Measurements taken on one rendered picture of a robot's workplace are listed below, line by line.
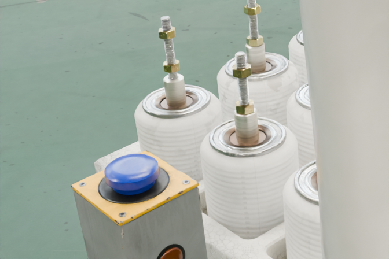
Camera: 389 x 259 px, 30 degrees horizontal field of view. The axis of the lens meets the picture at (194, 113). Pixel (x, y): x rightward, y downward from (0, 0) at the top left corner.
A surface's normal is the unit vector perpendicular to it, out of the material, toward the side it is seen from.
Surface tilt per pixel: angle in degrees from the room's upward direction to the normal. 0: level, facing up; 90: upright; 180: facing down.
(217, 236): 0
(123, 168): 0
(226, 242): 0
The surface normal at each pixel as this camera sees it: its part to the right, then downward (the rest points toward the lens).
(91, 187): -0.11, -0.88
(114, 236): -0.79, 0.36
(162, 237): 0.61, 0.30
